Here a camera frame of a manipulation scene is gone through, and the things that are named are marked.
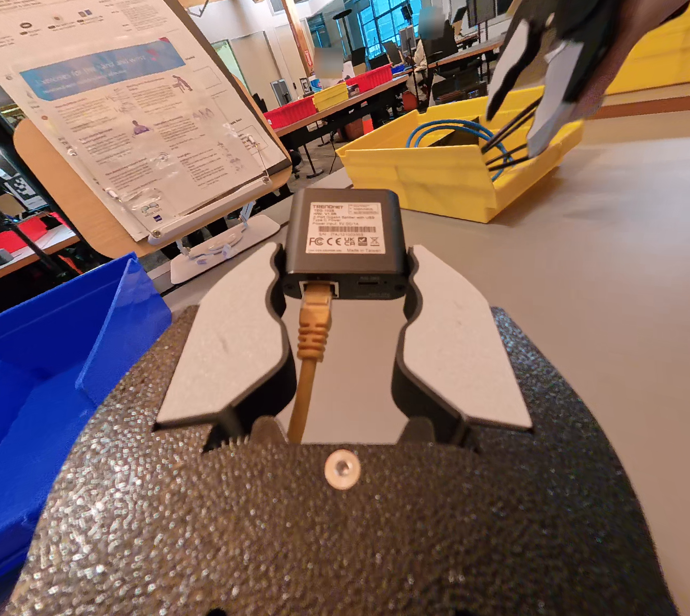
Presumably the blue ethernet cable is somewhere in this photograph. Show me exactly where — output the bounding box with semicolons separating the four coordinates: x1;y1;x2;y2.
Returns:
405;119;513;183

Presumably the black ethernet splitter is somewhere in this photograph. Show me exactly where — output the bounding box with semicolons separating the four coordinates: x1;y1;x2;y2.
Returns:
283;188;409;300

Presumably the red plastic bin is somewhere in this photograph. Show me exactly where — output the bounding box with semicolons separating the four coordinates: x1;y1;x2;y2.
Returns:
345;63;393;94
263;96;319;130

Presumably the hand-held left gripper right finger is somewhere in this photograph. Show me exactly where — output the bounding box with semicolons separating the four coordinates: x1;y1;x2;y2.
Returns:
391;245;533;431

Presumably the yellow ethernet cable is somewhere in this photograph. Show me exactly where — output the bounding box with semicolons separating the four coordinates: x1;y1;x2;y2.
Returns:
286;282;332;444

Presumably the blue plastic bin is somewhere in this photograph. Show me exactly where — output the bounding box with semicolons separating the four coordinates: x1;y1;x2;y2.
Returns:
0;252;172;579

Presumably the small yellow plastic bin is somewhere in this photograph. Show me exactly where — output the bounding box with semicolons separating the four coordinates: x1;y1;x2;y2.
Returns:
313;83;350;112

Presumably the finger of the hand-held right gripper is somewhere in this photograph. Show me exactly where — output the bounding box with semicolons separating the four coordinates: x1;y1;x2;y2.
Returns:
484;18;533;123
525;39;585;160

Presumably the black ethernet cable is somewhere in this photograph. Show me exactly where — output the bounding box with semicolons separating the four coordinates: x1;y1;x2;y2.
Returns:
481;98;542;170

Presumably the grey desk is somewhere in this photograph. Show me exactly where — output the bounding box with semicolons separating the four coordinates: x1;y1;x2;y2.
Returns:
162;98;690;616

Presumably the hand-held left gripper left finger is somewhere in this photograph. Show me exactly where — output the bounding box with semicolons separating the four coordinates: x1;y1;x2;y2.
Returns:
155;242;298;428

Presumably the wooden document stand with sheet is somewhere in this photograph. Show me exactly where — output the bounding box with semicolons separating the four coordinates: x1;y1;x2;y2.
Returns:
0;0;292;284

